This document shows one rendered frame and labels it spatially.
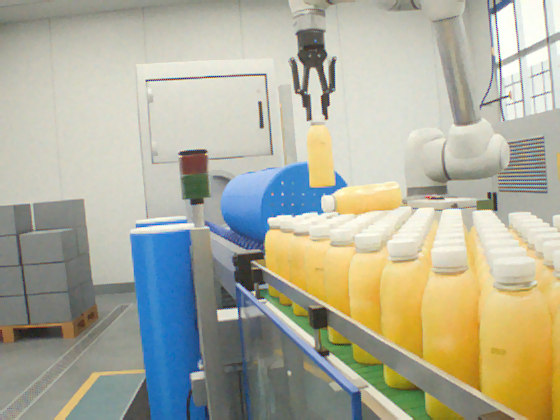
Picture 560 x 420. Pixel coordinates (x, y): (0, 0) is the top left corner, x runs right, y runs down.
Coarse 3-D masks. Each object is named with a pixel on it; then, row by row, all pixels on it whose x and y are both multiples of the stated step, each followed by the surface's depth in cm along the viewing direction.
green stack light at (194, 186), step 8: (184, 176) 119; (192, 176) 119; (200, 176) 119; (208, 176) 121; (184, 184) 119; (192, 184) 119; (200, 184) 119; (208, 184) 121; (184, 192) 120; (192, 192) 119; (200, 192) 119; (208, 192) 120
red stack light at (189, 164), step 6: (180, 156) 120; (186, 156) 119; (192, 156) 119; (198, 156) 119; (204, 156) 120; (180, 162) 120; (186, 162) 119; (192, 162) 119; (198, 162) 119; (204, 162) 120; (180, 168) 120; (186, 168) 119; (192, 168) 119; (198, 168) 119; (204, 168) 120; (180, 174) 120; (186, 174) 119
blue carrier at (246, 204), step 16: (240, 176) 243; (256, 176) 200; (272, 176) 172; (288, 176) 171; (304, 176) 172; (336, 176) 174; (224, 192) 250; (240, 192) 210; (256, 192) 181; (272, 192) 171; (288, 192) 171; (304, 192) 172; (320, 192) 173; (224, 208) 243; (240, 208) 204; (256, 208) 176; (272, 208) 170; (288, 208) 171; (304, 208) 172; (320, 208) 174; (240, 224) 213; (256, 224) 180; (256, 240) 206
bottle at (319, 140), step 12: (312, 132) 157; (324, 132) 156; (312, 144) 156; (324, 144) 156; (312, 156) 157; (324, 156) 156; (312, 168) 157; (324, 168) 156; (312, 180) 157; (324, 180) 156
